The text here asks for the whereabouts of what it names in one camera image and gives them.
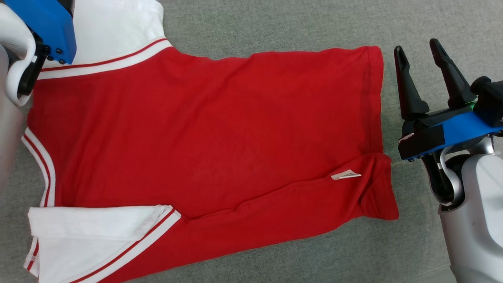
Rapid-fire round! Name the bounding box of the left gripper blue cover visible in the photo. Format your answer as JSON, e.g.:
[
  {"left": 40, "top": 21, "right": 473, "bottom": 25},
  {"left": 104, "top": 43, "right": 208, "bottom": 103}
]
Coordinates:
[{"left": 4, "top": 0, "right": 77, "bottom": 97}]

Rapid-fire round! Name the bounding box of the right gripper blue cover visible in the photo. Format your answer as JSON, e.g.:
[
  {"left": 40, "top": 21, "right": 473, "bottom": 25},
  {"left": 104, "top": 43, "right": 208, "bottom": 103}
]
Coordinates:
[{"left": 394, "top": 39, "right": 503, "bottom": 162}]

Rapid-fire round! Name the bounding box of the red jersey with black number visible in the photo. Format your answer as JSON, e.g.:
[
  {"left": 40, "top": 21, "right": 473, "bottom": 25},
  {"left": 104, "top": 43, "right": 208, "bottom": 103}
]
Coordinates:
[{"left": 22, "top": 0, "right": 399, "bottom": 283}]

